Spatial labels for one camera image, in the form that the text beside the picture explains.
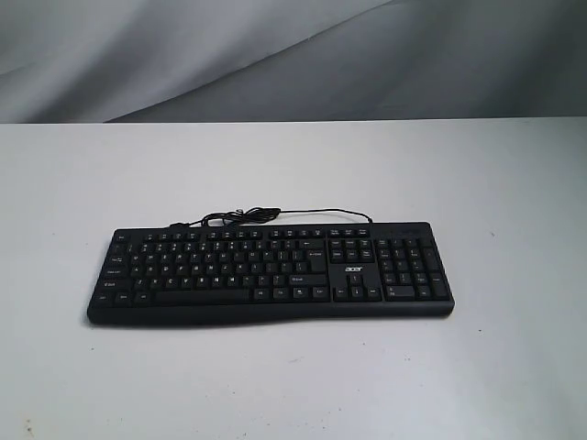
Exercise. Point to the black Acer keyboard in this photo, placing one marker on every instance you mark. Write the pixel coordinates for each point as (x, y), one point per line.
(248, 274)

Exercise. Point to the white backdrop cloth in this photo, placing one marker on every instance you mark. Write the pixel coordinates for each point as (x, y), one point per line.
(254, 61)

